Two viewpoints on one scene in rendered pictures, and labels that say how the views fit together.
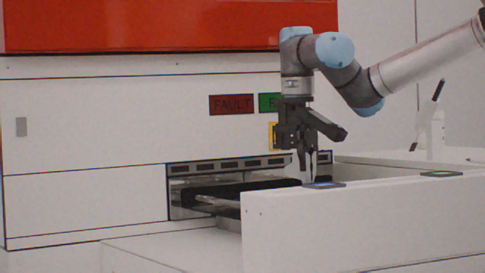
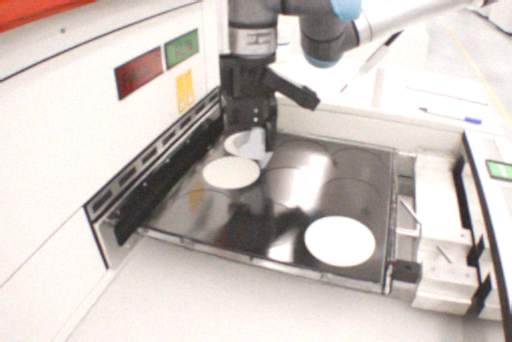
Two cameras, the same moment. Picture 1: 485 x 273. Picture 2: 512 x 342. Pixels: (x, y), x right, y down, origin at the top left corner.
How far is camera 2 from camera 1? 1.71 m
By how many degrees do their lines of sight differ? 50
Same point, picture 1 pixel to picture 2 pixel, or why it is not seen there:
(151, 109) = (41, 134)
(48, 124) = not seen: outside the picture
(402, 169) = (341, 115)
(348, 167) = not seen: hidden behind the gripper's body
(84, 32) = not seen: outside the picture
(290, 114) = (246, 78)
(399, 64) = (394, 14)
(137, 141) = (36, 203)
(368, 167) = (283, 108)
